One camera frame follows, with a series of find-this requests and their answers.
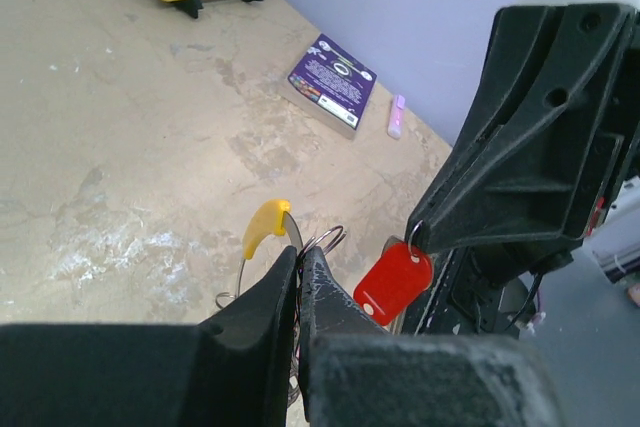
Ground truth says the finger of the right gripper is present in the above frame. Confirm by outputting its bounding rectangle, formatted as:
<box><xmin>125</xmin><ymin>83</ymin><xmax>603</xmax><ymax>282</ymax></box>
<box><xmin>405</xmin><ymin>132</ymin><xmax>624</xmax><ymax>252</ymax></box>
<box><xmin>414</xmin><ymin>2</ymin><xmax>636</xmax><ymax>228</ymax></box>

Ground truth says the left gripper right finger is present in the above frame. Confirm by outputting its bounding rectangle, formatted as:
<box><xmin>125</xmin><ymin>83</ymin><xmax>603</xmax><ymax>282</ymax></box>
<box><xmin>299</xmin><ymin>247</ymin><xmax>565</xmax><ymax>426</ymax></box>

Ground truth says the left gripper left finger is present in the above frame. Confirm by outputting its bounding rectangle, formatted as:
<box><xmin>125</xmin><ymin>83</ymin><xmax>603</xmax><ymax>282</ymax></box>
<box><xmin>1</xmin><ymin>247</ymin><xmax>297</xmax><ymax>426</ymax></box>

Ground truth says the purple booklet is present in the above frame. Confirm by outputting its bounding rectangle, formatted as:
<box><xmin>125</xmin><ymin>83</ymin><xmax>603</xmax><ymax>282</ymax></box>
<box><xmin>279</xmin><ymin>34</ymin><xmax>377</xmax><ymax>140</ymax></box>

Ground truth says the pink eraser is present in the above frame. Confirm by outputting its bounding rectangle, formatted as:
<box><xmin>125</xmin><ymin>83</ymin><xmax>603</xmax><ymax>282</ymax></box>
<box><xmin>387</xmin><ymin>95</ymin><xmax>405</xmax><ymax>140</ymax></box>

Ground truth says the red key tag with key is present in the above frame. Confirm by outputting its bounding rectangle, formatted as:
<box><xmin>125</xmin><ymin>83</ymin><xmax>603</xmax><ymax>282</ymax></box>
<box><xmin>353</xmin><ymin>222</ymin><xmax>435</xmax><ymax>327</ymax></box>

